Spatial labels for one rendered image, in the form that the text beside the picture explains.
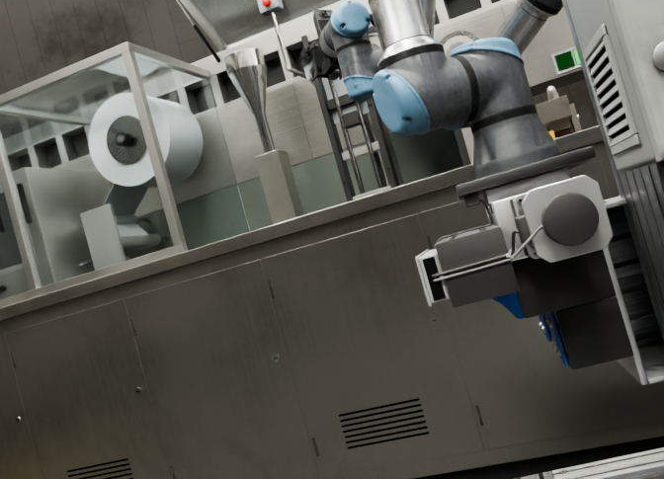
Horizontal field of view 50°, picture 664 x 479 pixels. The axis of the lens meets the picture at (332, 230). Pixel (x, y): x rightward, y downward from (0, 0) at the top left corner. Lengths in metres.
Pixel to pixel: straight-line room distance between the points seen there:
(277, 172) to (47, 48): 2.50
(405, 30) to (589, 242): 0.54
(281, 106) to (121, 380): 1.15
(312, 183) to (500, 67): 1.53
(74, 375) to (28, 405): 0.22
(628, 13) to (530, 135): 0.53
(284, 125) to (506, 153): 1.62
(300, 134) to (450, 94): 1.55
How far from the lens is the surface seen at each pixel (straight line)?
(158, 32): 4.37
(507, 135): 1.24
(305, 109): 2.72
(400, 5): 1.25
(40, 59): 4.69
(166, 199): 2.31
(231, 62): 2.54
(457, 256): 0.96
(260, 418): 2.22
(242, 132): 2.81
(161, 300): 2.30
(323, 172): 2.68
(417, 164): 2.59
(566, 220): 0.81
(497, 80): 1.25
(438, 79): 1.21
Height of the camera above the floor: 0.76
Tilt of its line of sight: 2 degrees up
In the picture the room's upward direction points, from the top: 16 degrees counter-clockwise
